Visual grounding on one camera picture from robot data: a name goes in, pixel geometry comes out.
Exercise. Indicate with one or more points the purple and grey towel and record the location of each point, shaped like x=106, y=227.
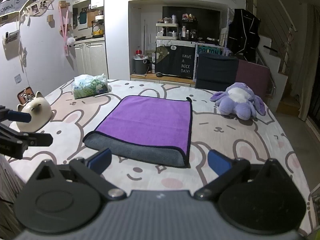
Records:
x=147, y=122

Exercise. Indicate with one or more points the green plate sign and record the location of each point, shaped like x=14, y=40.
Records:
x=209, y=51

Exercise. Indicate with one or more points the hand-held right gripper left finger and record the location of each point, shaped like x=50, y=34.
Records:
x=101, y=160

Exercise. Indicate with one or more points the white kitchen cabinet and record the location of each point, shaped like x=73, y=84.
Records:
x=91, y=56

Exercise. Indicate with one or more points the grey trash bin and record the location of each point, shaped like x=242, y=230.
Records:
x=141, y=66

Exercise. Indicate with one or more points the beige curtain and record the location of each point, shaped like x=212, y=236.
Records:
x=306, y=62

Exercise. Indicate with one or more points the white wall socket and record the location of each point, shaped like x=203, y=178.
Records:
x=18, y=79

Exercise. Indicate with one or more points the black printed cabinet curtain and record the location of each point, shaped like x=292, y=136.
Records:
x=175, y=60

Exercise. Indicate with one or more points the maroon chair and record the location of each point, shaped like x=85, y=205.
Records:
x=252, y=78

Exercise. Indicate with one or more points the orange tray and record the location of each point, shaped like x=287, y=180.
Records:
x=24, y=95

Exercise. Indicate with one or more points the bunny print table cover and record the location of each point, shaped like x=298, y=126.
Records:
x=225, y=140

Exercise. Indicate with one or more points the black chair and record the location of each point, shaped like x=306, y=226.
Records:
x=216, y=71

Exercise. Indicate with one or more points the green floral tissue pack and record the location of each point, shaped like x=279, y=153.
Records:
x=90, y=86

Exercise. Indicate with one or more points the black hanging jacket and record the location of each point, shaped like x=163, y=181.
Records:
x=243, y=33

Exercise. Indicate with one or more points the white staircase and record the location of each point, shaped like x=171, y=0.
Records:
x=272, y=62

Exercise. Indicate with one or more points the cream cat-shaped ceramic jar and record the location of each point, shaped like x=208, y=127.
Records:
x=35, y=115

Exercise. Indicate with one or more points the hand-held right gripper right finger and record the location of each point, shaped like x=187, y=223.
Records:
x=218, y=162

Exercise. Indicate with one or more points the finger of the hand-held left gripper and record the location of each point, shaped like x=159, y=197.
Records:
x=18, y=115
x=40, y=139

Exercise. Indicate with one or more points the purple plush toy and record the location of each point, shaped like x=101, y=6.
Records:
x=237, y=100

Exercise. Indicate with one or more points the white desktop shelf organizer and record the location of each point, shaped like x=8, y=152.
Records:
x=168, y=31

